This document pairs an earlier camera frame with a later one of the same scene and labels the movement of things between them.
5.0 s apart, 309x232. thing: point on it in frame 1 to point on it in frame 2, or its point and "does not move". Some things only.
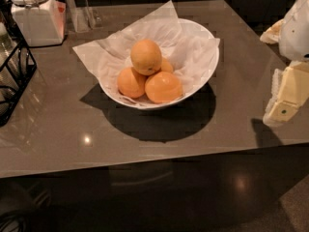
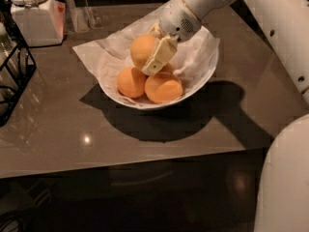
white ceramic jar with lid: [42, 18] does not move
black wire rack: [17, 65] does not move
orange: [166, 65] does not move
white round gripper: [295, 33] to [176, 23]
